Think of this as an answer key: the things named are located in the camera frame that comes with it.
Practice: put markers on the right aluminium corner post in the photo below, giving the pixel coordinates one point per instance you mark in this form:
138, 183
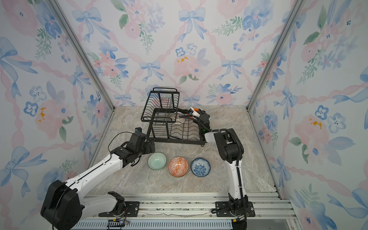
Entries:
292, 17

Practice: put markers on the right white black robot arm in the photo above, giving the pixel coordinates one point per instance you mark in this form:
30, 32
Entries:
230, 150

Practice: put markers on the white patterned lattice bowl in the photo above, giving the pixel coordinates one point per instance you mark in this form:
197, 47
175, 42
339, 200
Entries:
179, 119

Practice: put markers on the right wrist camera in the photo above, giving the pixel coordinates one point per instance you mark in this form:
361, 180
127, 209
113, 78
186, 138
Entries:
192, 113

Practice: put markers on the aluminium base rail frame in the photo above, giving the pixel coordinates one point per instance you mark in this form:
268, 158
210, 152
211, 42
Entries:
185, 211

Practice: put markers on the blue white floral bowl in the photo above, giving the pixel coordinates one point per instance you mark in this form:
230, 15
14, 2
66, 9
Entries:
200, 167

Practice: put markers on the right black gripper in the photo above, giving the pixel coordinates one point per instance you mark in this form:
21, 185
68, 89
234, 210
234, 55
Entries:
202, 114

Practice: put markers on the black wire dish rack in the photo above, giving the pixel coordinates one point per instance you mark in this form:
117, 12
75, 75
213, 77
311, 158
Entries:
160, 111

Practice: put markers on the left aluminium corner post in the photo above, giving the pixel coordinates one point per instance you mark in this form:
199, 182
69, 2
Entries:
62, 19

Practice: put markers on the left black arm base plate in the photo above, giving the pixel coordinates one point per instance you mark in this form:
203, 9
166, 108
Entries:
130, 209

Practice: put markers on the mint green ribbed bowl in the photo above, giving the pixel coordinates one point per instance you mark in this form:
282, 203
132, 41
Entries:
157, 161

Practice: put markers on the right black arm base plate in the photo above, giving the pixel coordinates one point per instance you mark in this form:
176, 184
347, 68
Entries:
223, 209

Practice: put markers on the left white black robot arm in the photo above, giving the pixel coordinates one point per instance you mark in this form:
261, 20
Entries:
66, 203

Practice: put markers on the red orange patterned bowl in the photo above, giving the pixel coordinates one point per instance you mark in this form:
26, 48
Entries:
178, 167

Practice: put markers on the aluminium corner post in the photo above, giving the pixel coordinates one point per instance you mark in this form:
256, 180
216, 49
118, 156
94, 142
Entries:
62, 19
292, 17

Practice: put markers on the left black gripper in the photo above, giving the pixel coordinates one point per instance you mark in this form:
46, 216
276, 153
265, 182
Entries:
148, 149

